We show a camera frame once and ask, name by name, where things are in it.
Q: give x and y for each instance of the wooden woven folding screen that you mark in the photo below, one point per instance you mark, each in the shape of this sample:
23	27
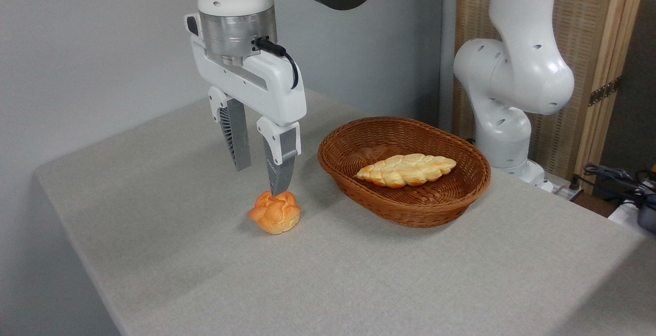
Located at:
589	18

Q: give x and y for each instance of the small grey box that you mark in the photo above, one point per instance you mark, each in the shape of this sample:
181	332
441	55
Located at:
648	219

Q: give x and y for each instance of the grey tablecloth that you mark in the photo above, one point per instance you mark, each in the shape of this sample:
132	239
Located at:
205	285

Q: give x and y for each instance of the brown oval wicker basket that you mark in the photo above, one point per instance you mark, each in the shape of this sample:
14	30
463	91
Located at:
410	205

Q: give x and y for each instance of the brass screen hinge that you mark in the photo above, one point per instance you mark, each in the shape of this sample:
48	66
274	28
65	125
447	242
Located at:
605	91

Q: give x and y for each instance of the round orange bread bun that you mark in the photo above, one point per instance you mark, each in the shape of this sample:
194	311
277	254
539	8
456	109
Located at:
275	214

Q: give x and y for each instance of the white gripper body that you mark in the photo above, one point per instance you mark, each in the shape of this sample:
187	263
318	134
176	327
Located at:
266	82

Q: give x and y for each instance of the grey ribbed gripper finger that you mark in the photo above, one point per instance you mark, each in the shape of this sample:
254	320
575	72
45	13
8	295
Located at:
279	172
237	136

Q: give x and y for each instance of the long braided bread loaf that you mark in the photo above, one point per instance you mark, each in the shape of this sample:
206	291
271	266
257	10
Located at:
407	170

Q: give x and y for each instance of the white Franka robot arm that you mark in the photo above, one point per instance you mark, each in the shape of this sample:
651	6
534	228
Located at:
512	69

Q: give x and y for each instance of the white flat object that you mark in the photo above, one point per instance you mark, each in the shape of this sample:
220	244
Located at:
622	215

